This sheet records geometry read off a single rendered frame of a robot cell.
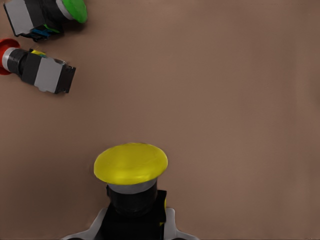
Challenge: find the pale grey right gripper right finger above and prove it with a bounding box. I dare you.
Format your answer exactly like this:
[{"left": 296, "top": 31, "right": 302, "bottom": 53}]
[{"left": 163, "top": 207, "right": 201, "bottom": 240}]

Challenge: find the red mushroom push-button switch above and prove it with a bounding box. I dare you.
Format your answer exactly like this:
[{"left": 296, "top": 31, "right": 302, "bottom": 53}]
[{"left": 0, "top": 38, "right": 77, "bottom": 95}]

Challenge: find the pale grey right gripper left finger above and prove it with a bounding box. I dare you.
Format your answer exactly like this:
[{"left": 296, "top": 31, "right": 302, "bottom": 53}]
[{"left": 60, "top": 207, "right": 109, "bottom": 240}]

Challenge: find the green mushroom push-button switch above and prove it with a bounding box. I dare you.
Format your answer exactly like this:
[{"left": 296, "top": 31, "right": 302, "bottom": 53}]
[{"left": 2, "top": 0, "right": 88, "bottom": 43}]

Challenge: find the yellow mushroom push-button switch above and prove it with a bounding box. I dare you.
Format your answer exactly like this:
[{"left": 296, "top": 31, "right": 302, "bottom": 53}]
[{"left": 93, "top": 142, "right": 169, "bottom": 240}]

